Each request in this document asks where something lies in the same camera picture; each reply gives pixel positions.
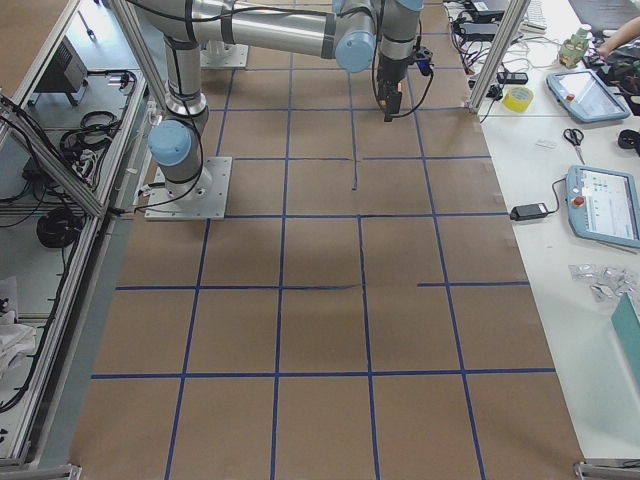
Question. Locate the black handled scissors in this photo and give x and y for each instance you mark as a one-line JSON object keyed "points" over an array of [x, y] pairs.
{"points": [[575, 137]]}

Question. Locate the aluminium frame rail structure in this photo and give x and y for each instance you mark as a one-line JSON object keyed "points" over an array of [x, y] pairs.
{"points": [[54, 303]]}

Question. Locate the yellow tape roll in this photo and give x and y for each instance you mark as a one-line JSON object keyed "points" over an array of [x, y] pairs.
{"points": [[518, 99]]}

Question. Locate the teach pendant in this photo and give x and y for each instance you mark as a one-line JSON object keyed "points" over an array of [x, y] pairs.
{"points": [[603, 205], [585, 97]]}

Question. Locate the lower teach pendant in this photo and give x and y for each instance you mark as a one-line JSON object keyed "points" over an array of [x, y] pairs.
{"points": [[603, 205]]}

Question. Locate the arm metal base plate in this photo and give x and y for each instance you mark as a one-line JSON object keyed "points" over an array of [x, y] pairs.
{"points": [[206, 200], [217, 55]]}

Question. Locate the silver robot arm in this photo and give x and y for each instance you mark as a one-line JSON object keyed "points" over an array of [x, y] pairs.
{"points": [[380, 36]]}

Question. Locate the grey control box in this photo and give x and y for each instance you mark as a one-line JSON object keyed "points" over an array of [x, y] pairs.
{"points": [[65, 74]]}

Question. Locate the teal box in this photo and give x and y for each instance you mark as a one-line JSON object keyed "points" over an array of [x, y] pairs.
{"points": [[625, 321]]}

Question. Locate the black power brick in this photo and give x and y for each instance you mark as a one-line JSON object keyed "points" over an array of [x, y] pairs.
{"points": [[528, 212]]}

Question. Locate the upper teach pendant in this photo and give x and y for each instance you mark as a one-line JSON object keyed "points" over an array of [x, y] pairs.
{"points": [[585, 97]]}

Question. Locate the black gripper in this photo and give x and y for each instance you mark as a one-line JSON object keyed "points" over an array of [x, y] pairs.
{"points": [[389, 73]]}

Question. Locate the person forearm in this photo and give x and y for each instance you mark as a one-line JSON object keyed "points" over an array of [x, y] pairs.
{"points": [[624, 34]]}

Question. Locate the bags of small parts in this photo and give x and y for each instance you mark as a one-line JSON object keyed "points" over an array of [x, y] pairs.
{"points": [[607, 282]]}

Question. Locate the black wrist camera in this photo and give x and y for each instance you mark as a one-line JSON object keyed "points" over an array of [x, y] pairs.
{"points": [[422, 59]]}

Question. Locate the right aluminium frame post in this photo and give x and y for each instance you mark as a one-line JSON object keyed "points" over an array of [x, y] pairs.
{"points": [[507, 29]]}

